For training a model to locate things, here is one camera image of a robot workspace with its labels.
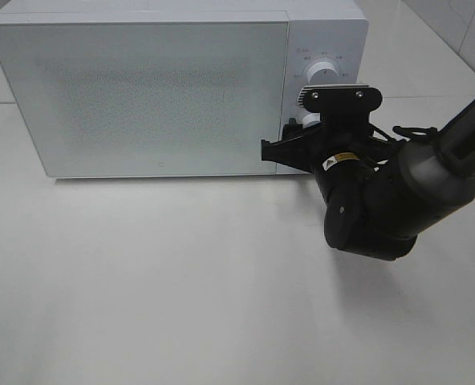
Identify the white microwave oven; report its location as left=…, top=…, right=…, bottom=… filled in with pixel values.
left=0, top=1, right=368, bottom=179

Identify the upper white power knob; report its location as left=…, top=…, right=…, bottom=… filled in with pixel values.
left=306, top=59, right=340, bottom=85

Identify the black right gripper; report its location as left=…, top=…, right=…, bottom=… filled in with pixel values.
left=261, top=114, right=398, bottom=176

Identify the white microwave door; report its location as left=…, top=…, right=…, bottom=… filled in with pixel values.
left=0, top=22, right=287, bottom=178

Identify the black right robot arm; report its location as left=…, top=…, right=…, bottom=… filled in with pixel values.
left=261, top=84, right=475, bottom=261

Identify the white timer knob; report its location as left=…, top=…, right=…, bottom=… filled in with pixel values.
left=301, top=113, right=321, bottom=128

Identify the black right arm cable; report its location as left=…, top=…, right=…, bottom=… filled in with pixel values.
left=371, top=124, right=439, bottom=141

